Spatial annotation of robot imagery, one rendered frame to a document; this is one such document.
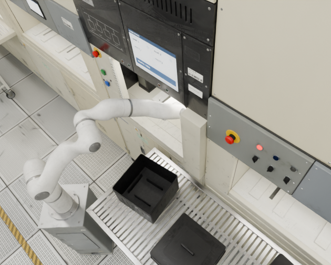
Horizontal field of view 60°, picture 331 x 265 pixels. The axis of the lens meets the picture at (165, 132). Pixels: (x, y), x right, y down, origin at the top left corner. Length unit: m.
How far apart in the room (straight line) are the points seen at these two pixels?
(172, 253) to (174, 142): 0.67
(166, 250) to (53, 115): 2.28
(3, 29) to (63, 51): 0.86
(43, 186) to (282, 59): 1.20
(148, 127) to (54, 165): 0.71
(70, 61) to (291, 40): 2.06
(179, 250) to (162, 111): 0.72
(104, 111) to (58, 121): 2.07
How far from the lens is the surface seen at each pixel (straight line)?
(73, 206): 1.92
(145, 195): 1.82
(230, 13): 0.90
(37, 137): 3.37
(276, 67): 0.90
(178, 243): 1.62
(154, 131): 1.92
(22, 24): 3.15
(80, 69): 2.51
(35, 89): 3.86
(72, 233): 2.04
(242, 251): 1.73
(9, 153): 3.41
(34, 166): 1.63
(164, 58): 1.23
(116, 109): 1.35
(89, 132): 1.39
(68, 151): 1.46
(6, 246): 2.95
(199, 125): 1.27
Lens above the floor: 2.43
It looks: 55 degrees down
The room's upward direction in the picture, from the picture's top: 9 degrees counter-clockwise
